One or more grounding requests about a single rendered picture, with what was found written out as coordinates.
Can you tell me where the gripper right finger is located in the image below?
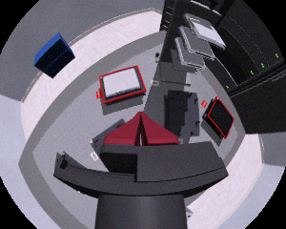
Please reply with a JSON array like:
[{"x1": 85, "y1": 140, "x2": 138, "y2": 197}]
[{"x1": 141, "y1": 112, "x2": 179, "y2": 146}]

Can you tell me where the grey plate rack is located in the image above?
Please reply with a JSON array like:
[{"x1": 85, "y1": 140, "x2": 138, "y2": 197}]
[{"x1": 160, "y1": 0, "x2": 220, "y2": 85}]

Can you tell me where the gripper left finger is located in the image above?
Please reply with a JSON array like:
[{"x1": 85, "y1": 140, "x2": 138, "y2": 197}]
[{"x1": 102, "y1": 112, "x2": 141, "y2": 146}]

